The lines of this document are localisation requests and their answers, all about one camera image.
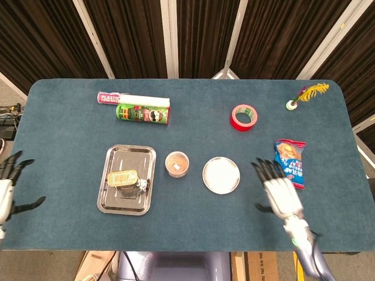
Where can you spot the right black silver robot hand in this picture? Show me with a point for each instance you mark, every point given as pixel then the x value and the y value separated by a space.
pixel 282 196

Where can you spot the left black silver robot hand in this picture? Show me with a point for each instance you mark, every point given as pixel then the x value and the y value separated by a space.
pixel 6 193

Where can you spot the yellow sardine tin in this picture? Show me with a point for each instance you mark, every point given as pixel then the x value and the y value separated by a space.
pixel 121 178

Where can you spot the lavender robot base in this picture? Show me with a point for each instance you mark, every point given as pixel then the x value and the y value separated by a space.
pixel 175 266

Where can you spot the green Pringles can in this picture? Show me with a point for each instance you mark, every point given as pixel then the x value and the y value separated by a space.
pixel 140 114

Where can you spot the blue red snack bag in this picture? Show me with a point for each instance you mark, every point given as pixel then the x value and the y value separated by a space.
pixel 290 158

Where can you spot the round metal plate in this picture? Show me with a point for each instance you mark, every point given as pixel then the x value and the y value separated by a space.
pixel 221 175

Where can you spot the brown cardboard box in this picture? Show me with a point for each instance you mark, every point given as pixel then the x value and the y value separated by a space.
pixel 260 266

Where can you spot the red tape roll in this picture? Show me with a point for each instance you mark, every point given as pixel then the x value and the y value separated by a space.
pixel 234 121

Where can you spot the yellow feather shuttlecock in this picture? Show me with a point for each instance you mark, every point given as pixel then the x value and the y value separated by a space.
pixel 310 92

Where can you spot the blue felt table cover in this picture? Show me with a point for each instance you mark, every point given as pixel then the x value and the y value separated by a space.
pixel 190 137

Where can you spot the light wooden crate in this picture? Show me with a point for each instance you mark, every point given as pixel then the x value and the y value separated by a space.
pixel 93 263

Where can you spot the rectangular stainless steel tray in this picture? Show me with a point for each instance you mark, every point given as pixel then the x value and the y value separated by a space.
pixel 132 155

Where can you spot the pink white plastic wrap box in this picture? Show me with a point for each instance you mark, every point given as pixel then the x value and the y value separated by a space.
pixel 132 99

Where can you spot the dark pleated curtain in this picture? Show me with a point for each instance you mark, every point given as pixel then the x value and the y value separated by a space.
pixel 44 29

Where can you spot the white frame bar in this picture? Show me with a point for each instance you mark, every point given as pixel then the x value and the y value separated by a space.
pixel 328 44
pixel 93 38
pixel 231 44
pixel 170 38

